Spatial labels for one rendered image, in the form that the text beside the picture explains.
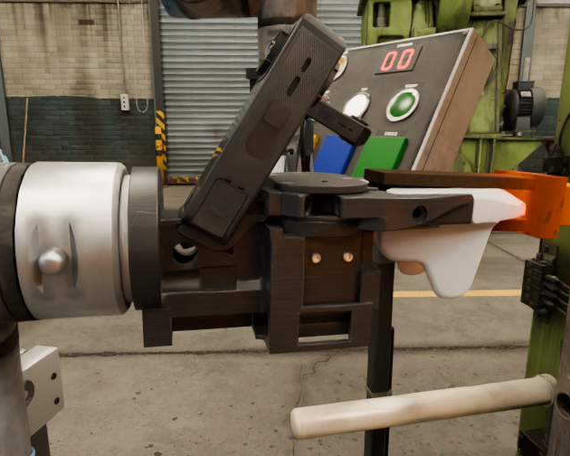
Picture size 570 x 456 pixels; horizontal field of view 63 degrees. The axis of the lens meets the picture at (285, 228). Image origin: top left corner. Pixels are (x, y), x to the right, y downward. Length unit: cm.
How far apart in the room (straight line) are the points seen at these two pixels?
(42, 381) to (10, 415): 42
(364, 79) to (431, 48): 13
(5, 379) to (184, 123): 808
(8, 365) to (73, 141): 863
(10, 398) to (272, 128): 18
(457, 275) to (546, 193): 7
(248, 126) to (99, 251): 8
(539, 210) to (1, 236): 26
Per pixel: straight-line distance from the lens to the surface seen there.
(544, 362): 95
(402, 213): 22
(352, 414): 76
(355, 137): 59
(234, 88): 823
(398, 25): 530
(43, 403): 71
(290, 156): 57
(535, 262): 88
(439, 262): 26
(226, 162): 22
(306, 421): 75
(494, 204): 26
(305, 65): 22
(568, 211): 31
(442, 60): 79
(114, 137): 864
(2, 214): 22
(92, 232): 21
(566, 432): 63
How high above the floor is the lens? 106
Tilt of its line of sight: 13 degrees down
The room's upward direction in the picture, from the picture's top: straight up
